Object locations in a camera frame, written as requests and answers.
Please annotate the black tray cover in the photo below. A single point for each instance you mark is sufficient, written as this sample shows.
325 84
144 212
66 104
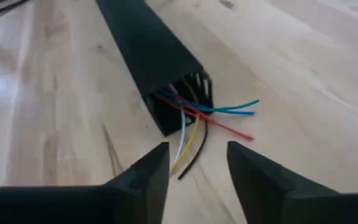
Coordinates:
148 46

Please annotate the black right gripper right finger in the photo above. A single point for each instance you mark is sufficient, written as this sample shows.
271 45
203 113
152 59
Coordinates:
291 205

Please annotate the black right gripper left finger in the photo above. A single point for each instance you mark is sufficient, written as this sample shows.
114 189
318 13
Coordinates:
89 205

